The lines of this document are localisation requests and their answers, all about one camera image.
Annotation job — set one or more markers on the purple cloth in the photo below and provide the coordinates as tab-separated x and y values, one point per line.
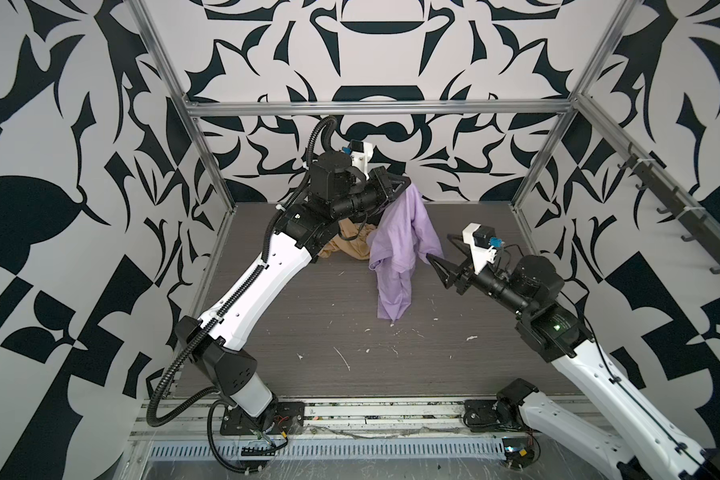
404	235

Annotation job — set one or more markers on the aluminium frame crossbar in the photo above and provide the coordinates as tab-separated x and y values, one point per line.
395	107

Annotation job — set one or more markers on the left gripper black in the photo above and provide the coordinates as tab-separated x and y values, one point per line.
380	189

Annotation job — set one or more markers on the black hook rack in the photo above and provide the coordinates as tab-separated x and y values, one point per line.
675	202

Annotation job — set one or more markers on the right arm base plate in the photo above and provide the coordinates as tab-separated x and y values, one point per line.
501	415

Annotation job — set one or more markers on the slotted cable duct grey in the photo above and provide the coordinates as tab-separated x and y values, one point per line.
368	449

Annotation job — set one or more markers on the tan cloth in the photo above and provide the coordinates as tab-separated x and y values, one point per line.
351	240

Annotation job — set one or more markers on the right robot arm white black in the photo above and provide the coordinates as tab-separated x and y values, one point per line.
645	443

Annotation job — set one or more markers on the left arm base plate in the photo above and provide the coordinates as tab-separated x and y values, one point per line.
277	417

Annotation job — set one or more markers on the small circuit board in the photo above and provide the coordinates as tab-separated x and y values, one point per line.
520	453

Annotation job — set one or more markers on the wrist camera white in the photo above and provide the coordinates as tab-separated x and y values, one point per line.
483	244
361	153

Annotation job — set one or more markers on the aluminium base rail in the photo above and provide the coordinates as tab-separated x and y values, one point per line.
353	416

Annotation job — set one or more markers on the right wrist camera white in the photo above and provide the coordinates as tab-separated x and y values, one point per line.
483	244

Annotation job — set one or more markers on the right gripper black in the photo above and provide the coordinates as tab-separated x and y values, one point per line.
468	272

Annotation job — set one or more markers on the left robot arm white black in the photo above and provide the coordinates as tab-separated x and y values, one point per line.
336	189

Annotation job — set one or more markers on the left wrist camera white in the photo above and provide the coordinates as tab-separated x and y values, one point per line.
361	153

